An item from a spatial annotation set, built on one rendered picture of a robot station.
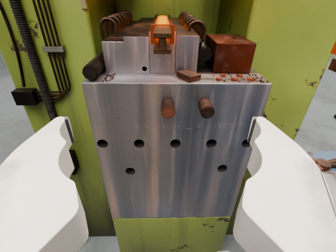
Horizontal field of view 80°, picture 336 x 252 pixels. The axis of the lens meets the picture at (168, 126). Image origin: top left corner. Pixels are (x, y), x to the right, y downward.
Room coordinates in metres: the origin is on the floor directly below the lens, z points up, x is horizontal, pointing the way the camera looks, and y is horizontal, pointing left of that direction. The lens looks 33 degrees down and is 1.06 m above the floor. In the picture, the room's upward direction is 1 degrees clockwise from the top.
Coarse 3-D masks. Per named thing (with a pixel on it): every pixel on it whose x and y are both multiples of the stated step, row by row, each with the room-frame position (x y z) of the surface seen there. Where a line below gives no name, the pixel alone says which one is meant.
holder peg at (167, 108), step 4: (164, 100) 0.37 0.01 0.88; (168, 100) 0.37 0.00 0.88; (172, 100) 0.38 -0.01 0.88; (164, 104) 0.35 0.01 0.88; (168, 104) 0.35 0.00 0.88; (172, 104) 0.36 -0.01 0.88; (164, 108) 0.34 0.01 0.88; (168, 108) 0.34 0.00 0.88; (172, 108) 0.34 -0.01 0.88; (164, 112) 0.34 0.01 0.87; (168, 112) 0.34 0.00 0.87; (172, 112) 0.34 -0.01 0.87; (164, 116) 0.34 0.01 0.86; (168, 116) 0.34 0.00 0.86; (172, 116) 0.34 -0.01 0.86
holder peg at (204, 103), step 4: (200, 100) 0.38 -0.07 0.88; (204, 100) 0.37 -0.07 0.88; (208, 100) 0.37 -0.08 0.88; (200, 104) 0.36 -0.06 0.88; (204, 104) 0.35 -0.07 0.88; (208, 104) 0.35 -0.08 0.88; (200, 108) 0.35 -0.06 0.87; (204, 108) 0.34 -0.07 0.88; (208, 108) 0.34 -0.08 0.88; (212, 108) 0.35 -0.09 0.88; (200, 112) 0.34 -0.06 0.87; (204, 112) 0.34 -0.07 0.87; (208, 112) 0.34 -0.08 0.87; (212, 112) 0.34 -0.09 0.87; (204, 116) 0.34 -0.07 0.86; (208, 116) 0.34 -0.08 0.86
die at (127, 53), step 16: (128, 32) 0.49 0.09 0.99; (144, 32) 0.49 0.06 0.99; (176, 32) 0.48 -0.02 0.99; (192, 32) 0.49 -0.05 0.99; (112, 48) 0.44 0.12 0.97; (128, 48) 0.44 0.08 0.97; (144, 48) 0.44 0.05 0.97; (176, 48) 0.44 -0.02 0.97; (192, 48) 0.44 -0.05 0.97; (112, 64) 0.44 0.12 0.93; (128, 64) 0.44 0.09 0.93; (144, 64) 0.44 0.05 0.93; (160, 64) 0.44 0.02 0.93; (176, 64) 0.44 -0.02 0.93; (192, 64) 0.44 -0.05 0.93
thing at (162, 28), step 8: (160, 16) 0.68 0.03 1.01; (152, 24) 0.42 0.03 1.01; (160, 24) 0.42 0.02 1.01; (168, 24) 0.42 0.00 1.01; (152, 32) 0.42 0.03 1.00; (160, 32) 0.34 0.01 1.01; (168, 32) 0.34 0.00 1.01; (152, 40) 0.42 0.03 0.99; (160, 40) 0.33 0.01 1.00; (168, 40) 0.41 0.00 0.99; (160, 48) 0.33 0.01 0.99; (168, 48) 0.34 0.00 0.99
